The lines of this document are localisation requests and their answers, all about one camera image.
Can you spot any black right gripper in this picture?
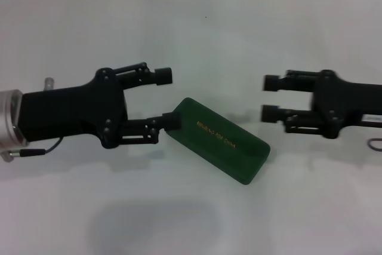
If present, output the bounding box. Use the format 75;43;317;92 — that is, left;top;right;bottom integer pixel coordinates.
260;69;382;139

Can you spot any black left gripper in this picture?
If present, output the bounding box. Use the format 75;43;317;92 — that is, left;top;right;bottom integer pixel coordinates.
16;67;129;150

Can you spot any green glasses case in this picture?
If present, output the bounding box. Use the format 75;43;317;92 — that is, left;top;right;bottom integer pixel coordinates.
165;97;271;186

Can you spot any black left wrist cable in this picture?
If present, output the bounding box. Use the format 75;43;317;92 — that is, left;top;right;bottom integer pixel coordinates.
0;137;63;163

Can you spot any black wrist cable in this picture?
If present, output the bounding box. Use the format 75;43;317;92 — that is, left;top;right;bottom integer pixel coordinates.
367;137;382;152
0;137;63;163

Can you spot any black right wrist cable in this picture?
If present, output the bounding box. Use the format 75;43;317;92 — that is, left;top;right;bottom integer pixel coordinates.
367;137;382;152

